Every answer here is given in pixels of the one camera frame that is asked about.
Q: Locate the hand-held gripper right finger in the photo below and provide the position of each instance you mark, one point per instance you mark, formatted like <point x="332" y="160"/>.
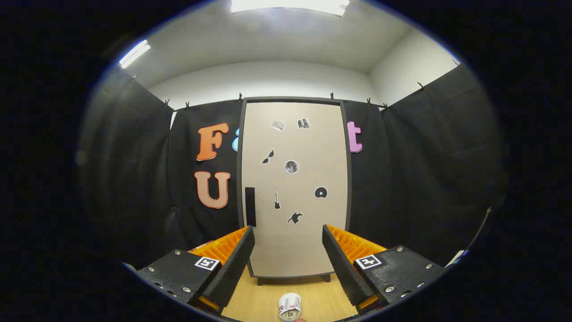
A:
<point x="342" y="268"/>

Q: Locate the black backdrop cloth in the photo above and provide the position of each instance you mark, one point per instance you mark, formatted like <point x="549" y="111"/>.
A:
<point x="402" y="179"/>

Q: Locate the white canvas shoe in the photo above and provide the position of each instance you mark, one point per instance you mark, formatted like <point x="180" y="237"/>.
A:
<point x="289" y="306"/>

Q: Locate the dark grey shoe cabinet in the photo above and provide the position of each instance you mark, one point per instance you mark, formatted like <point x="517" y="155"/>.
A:
<point x="290" y="99"/>

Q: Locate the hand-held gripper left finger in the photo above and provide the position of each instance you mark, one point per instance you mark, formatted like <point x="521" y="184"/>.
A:
<point x="237" y="264"/>

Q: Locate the row of black backdrop clips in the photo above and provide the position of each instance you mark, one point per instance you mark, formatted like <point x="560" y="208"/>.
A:
<point x="240" y="97"/>

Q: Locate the wide ceiling light panel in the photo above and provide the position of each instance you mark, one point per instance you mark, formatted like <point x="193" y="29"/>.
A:
<point x="290" y="5"/>

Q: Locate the narrow ceiling light strip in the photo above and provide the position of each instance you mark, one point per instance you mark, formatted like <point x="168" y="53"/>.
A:
<point x="134" y="53"/>

